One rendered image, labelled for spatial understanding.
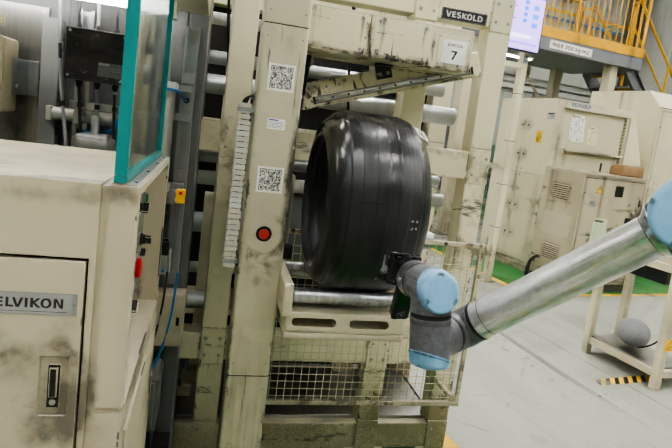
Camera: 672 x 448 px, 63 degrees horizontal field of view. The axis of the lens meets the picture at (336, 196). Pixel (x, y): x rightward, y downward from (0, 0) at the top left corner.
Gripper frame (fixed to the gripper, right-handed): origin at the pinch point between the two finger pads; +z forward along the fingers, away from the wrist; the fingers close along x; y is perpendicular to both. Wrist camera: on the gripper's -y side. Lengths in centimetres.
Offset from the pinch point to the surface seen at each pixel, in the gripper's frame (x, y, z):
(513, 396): -130, -86, 135
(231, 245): 41.7, 2.3, 17.9
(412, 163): -3.9, 30.7, -1.5
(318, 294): 16.1, -9.1, 10.8
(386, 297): -4.7, -8.9, 11.0
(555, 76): -538, 267, 738
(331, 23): 16, 76, 34
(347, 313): 7.2, -14.0, 9.8
